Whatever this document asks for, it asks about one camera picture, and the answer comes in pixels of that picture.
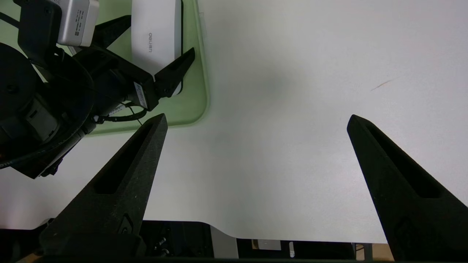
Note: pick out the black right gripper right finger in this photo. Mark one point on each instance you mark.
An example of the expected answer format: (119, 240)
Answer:
(398, 204)

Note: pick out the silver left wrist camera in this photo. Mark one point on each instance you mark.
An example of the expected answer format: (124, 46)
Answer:
(76, 22)

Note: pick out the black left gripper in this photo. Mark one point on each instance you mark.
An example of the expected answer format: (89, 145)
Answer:
(117, 78)

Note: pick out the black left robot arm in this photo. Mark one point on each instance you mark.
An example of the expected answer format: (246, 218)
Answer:
(33, 109)

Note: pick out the light green plastic tray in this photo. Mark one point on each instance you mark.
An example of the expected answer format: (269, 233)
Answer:
(193, 102)

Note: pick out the white whiteboard eraser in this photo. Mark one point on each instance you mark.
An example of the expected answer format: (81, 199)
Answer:
(153, 22)

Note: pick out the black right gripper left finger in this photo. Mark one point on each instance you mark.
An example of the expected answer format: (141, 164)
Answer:
(120, 197)

